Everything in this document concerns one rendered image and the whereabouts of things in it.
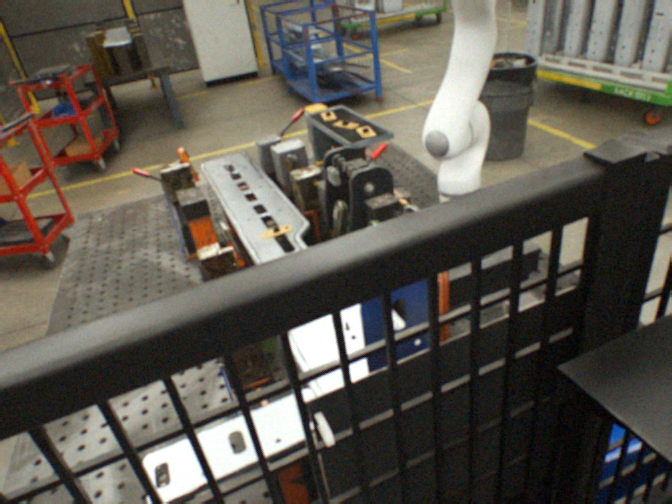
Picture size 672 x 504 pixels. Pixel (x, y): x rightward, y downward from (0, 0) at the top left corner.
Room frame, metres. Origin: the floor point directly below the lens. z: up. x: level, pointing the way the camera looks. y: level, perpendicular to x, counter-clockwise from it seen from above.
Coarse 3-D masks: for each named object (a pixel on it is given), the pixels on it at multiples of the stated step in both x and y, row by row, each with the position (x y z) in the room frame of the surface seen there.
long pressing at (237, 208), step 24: (216, 168) 1.77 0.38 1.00; (240, 168) 1.73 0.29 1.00; (216, 192) 1.56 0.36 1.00; (240, 192) 1.52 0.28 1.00; (264, 192) 1.49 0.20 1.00; (240, 216) 1.34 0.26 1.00; (288, 216) 1.30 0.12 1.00; (264, 240) 1.18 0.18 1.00; (312, 336) 0.77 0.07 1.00; (360, 336) 0.74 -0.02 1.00; (312, 360) 0.70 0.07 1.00; (312, 384) 0.64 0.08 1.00; (336, 384) 0.63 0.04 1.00
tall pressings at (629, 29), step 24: (552, 0) 5.45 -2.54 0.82; (576, 0) 5.17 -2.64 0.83; (600, 0) 4.91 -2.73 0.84; (624, 0) 4.94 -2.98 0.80; (648, 0) 4.53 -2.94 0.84; (528, 24) 5.41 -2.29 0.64; (552, 24) 5.41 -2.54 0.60; (576, 24) 5.12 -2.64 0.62; (600, 24) 4.88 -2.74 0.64; (624, 24) 4.63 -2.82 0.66; (648, 24) 4.65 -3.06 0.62; (528, 48) 5.38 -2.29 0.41; (552, 48) 5.38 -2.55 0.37; (576, 48) 5.09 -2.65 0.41; (600, 48) 4.82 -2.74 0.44; (624, 48) 4.89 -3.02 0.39; (648, 48) 4.36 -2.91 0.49
